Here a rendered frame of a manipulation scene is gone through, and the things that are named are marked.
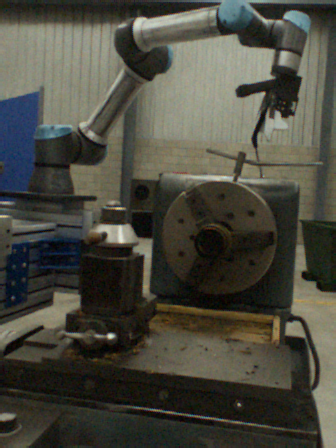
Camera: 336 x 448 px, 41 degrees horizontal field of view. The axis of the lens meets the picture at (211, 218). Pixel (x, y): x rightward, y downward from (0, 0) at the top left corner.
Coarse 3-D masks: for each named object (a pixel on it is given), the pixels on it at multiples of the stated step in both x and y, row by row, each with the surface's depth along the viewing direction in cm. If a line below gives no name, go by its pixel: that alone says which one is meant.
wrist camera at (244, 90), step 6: (276, 78) 121; (246, 84) 121; (252, 84) 120; (258, 84) 120; (264, 84) 121; (270, 84) 121; (276, 84) 121; (240, 90) 120; (246, 90) 120; (252, 90) 120; (258, 90) 121; (264, 90) 122; (240, 96) 122; (246, 96) 122
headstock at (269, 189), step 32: (160, 192) 140; (256, 192) 135; (288, 192) 134; (160, 224) 140; (224, 224) 137; (288, 224) 134; (160, 256) 141; (288, 256) 135; (160, 288) 141; (192, 288) 140; (256, 288) 137; (288, 288) 136
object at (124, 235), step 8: (96, 224) 65; (104, 224) 64; (112, 224) 65; (128, 224) 66; (88, 232) 66; (112, 232) 64; (120, 232) 64; (128, 232) 65; (104, 240) 63; (112, 240) 63; (120, 240) 63; (128, 240) 64; (136, 240) 66
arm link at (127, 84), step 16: (160, 48) 142; (128, 64) 144; (144, 64) 142; (160, 64) 146; (128, 80) 147; (144, 80) 147; (112, 96) 150; (128, 96) 150; (96, 112) 153; (112, 112) 152; (80, 128) 155; (96, 128) 154; (112, 128) 157; (96, 144) 156; (80, 160) 156; (96, 160) 162
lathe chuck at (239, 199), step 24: (216, 192) 121; (240, 192) 120; (168, 216) 124; (192, 216) 123; (216, 216) 122; (240, 216) 121; (264, 216) 120; (168, 240) 124; (192, 240) 123; (192, 264) 123; (216, 264) 122; (240, 264) 121; (264, 264) 120; (216, 288) 123; (240, 288) 122
